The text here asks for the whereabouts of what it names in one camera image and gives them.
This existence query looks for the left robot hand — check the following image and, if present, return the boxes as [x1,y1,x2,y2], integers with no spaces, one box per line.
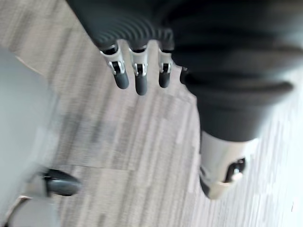
[65,0,303,200]

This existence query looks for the dark robot foot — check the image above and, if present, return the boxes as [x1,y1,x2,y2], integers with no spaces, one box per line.
[42,168,82,197]

